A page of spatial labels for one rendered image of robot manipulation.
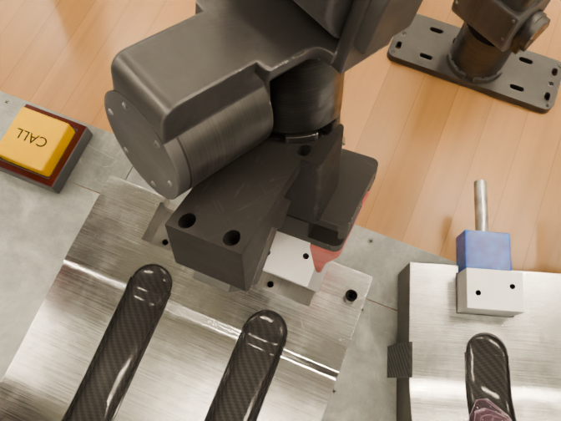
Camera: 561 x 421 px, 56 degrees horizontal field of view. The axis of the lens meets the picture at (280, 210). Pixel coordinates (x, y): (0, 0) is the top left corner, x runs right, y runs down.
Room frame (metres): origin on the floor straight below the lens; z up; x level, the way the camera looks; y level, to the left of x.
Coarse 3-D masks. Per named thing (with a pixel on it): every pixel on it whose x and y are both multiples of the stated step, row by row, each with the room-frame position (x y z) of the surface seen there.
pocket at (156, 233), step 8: (168, 200) 0.17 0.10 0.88; (160, 208) 0.16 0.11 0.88; (168, 208) 0.17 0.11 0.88; (176, 208) 0.17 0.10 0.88; (160, 216) 0.16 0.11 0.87; (168, 216) 0.16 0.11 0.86; (152, 224) 0.15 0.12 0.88; (160, 224) 0.15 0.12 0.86; (152, 232) 0.14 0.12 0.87; (160, 232) 0.15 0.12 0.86; (144, 240) 0.13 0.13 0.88; (152, 240) 0.14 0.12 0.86; (160, 240) 0.14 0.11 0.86; (168, 240) 0.14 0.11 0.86; (168, 248) 0.13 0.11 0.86
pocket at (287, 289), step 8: (264, 272) 0.10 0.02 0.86; (264, 280) 0.10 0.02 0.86; (272, 280) 0.10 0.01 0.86; (280, 280) 0.10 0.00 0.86; (264, 288) 0.09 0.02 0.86; (272, 288) 0.09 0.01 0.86; (280, 288) 0.09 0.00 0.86; (288, 288) 0.09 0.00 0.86; (296, 288) 0.09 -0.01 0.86; (304, 288) 0.09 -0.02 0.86; (288, 296) 0.08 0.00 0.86; (296, 296) 0.08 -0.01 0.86; (304, 296) 0.08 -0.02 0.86; (312, 296) 0.08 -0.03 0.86; (304, 304) 0.07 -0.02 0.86
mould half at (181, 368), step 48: (144, 192) 0.18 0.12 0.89; (96, 240) 0.13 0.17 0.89; (96, 288) 0.09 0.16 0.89; (192, 288) 0.09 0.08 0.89; (336, 288) 0.08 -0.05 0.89; (48, 336) 0.05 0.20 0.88; (96, 336) 0.05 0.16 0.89; (192, 336) 0.05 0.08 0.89; (288, 336) 0.04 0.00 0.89; (336, 336) 0.04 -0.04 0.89; (0, 384) 0.01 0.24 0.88; (48, 384) 0.01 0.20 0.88; (144, 384) 0.01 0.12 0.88; (192, 384) 0.01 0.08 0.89; (288, 384) 0.00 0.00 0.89
